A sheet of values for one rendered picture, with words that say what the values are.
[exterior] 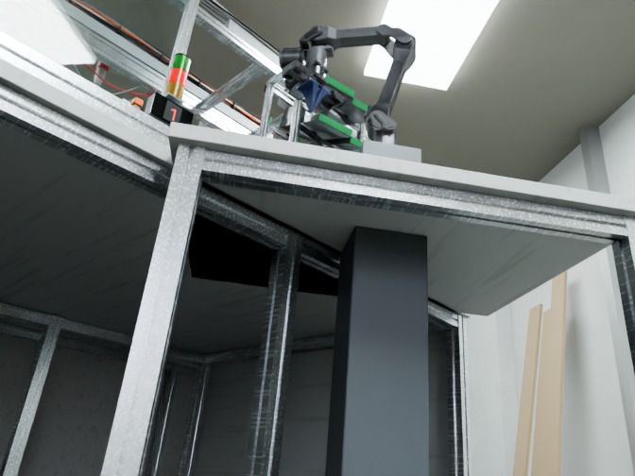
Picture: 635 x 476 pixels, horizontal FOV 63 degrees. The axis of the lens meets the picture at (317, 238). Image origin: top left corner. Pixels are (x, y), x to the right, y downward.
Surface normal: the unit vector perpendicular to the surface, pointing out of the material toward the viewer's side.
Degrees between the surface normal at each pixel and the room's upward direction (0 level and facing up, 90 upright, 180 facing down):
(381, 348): 90
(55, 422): 90
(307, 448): 90
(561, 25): 180
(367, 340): 90
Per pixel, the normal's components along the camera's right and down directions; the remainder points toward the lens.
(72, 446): 0.72, -0.24
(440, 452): -0.69, -0.36
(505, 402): 0.16, -0.40
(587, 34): -0.08, 0.90
